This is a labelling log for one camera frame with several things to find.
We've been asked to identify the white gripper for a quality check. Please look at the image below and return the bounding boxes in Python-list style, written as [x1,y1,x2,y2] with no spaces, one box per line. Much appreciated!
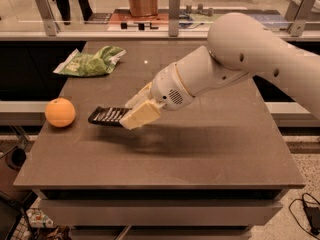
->
[120,63,194,130]

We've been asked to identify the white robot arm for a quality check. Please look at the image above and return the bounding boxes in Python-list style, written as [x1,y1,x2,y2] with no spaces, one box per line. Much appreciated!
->
[120,13,320,130]

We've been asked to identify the green chip bag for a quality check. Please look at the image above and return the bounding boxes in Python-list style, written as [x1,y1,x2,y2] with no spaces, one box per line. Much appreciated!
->
[54,46,126,77]

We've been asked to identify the orange fruit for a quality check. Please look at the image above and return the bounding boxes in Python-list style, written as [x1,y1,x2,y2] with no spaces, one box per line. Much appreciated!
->
[45,98,76,127]

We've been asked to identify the grey table drawer front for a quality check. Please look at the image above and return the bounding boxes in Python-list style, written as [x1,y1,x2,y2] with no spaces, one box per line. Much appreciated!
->
[40,200,282,226]

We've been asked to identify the person legs dark trousers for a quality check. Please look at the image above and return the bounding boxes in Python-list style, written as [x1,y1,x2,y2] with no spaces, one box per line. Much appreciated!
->
[53,0,94,26]

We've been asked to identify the metal glass bracket middle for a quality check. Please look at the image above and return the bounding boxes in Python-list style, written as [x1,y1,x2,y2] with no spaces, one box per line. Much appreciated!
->
[168,0,180,37]

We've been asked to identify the metal glass bracket left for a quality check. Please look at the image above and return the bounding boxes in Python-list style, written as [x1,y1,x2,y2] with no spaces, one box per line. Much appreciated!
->
[35,0,59,36]

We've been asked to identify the wire basket with items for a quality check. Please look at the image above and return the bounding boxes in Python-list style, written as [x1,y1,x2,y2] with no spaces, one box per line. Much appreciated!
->
[0,191,72,240]

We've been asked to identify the black power adapter with cable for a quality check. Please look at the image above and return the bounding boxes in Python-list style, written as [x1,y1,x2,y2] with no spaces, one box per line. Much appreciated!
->
[288,193,320,240]

